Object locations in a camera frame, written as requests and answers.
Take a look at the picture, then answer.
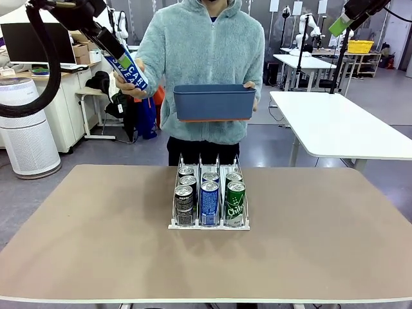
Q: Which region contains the black computer monitor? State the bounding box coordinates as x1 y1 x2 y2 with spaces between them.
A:
0 23 77 65

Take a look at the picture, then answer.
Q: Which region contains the yellow plastic crate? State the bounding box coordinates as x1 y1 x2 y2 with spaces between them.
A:
348 40 375 54

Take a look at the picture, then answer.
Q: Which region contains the black jacket pile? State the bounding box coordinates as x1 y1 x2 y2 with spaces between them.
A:
85 71 112 94

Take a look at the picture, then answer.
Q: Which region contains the blue plastic bin orange trim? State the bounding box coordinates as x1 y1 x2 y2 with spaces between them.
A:
173 84 258 123

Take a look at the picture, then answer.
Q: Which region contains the white background work table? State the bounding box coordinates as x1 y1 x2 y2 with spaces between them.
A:
273 53 337 94

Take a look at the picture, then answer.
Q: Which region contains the black bag with tag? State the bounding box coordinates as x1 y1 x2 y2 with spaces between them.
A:
105 89 136 142

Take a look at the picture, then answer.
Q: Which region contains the person's left forearm teal sleeve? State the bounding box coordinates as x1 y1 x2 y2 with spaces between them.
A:
246 51 267 107

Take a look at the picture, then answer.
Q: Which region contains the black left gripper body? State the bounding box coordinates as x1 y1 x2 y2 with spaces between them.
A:
56 0 107 32

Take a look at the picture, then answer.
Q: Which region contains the person's left hand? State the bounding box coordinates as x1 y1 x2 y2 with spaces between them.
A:
243 81 259 112

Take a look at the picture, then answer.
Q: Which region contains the clear white can dispenser rack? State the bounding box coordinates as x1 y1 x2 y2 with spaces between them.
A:
167 153 251 231

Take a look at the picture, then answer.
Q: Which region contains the person's right forearm teal sleeve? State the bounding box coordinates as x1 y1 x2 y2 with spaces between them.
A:
135 44 170 97

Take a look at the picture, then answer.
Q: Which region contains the orange and blue jacket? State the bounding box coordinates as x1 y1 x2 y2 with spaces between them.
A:
136 85 165 140

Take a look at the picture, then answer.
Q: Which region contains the white cylindrical air purifier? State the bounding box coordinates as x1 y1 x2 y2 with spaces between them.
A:
0 77 62 180

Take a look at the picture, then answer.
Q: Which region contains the person's right hand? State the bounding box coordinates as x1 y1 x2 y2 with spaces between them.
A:
113 57 149 99

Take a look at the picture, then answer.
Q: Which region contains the black tripod stand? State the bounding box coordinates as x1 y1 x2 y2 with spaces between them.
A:
330 27 355 95
291 14 312 93

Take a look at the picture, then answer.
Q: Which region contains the white rounded side table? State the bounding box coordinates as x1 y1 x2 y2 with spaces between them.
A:
269 91 412 171

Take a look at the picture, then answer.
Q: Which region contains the black left arm cable bundle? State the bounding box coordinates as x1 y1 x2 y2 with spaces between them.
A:
0 5 62 118

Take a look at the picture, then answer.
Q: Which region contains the person in teal fleece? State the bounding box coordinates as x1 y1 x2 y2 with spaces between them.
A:
135 0 267 167

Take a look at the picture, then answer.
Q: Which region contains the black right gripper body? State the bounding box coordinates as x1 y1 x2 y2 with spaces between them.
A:
343 0 392 22

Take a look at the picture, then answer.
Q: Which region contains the white desk with cabinet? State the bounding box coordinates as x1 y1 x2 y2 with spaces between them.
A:
0 62 100 154

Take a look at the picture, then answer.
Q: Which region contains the wooden low shelf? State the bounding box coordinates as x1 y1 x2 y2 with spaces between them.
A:
344 51 382 78

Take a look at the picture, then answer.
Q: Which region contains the small white rolling table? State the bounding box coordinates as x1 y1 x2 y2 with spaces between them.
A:
75 89 117 142

